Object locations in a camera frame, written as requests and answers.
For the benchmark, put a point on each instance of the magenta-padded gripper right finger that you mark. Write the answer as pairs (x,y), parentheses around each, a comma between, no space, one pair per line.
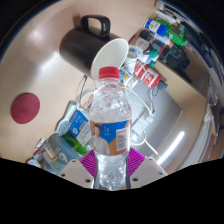
(146,171)

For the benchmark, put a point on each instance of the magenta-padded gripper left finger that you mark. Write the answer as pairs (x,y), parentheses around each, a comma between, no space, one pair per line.
(77,173)

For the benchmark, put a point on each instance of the clear red-capped water bottle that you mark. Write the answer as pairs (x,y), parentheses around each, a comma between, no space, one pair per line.
(110,110)

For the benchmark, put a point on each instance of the white power strip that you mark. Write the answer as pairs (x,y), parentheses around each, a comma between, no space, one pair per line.
(142,125)

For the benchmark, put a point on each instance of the blue and white carton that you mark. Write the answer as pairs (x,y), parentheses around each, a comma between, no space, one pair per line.
(80,125)

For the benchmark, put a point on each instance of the flat round red coaster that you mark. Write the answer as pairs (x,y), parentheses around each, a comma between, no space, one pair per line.
(25,108)

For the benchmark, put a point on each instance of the red and white can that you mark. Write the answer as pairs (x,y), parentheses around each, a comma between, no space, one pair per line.
(147,74)

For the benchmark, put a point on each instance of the black box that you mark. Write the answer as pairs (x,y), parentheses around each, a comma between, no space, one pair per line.
(176,60)

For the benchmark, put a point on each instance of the black mug with white inside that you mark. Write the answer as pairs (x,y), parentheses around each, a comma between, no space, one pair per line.
(80,46)

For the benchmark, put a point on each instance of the green plastic bottle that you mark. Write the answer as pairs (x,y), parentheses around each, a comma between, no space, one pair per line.
(176,33)

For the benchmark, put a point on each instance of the white bottle with blue cap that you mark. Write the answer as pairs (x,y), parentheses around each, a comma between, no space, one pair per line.
(156,27)

